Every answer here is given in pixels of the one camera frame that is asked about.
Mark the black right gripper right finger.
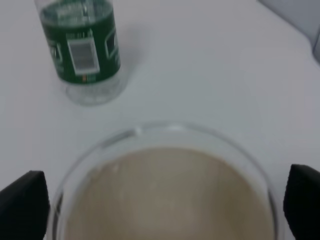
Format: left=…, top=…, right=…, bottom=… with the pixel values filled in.
left=283, top=164, right=320, bottom=240

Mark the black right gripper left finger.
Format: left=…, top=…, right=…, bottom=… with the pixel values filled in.
left=0, top=170, right=50, bottom=240

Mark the blue sleeved cream cup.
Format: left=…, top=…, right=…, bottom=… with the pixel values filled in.
left=46, top=122, right=285, bottom=240

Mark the clear bottle with green label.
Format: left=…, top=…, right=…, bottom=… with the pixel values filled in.
left=34, top=0, right=124, bottom=106

